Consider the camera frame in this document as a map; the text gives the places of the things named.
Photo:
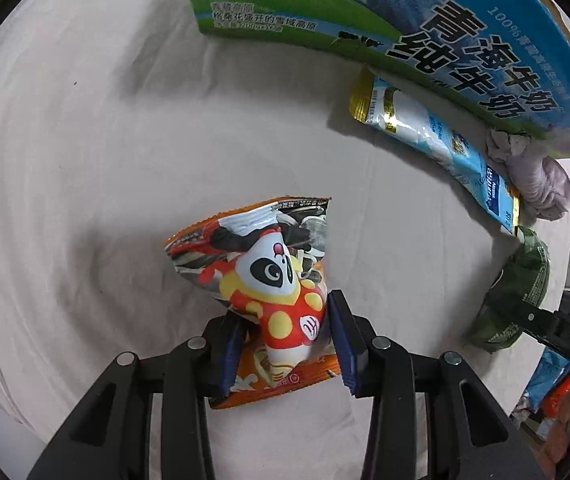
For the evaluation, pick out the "orange package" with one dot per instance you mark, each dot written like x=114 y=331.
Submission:
x=567 y=400

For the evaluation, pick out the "beige table cloth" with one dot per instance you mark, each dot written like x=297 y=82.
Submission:
x=115 y=160

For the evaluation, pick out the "blue green milk carton box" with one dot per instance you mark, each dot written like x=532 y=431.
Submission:
x=415 y=5

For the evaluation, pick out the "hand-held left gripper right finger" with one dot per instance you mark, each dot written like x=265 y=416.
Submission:
x=343 y=350

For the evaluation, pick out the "blue bag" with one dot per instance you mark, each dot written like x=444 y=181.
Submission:
x=560 y=375

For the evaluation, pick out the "lavender cloth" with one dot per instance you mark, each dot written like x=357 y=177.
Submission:
x=540 y=180

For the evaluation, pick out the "blue white milk powder packet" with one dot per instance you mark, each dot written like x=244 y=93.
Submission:
x=430 y=140

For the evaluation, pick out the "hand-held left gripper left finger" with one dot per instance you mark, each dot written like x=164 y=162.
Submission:
x=230 y=360

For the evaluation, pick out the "orange panda snack bag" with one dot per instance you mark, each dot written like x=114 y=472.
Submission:
x=270 y=280

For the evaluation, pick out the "green snack packet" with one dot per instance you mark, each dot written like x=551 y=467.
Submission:
x=520 y=280

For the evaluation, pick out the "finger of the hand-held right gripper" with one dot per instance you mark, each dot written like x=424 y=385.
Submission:
x=530 y=317

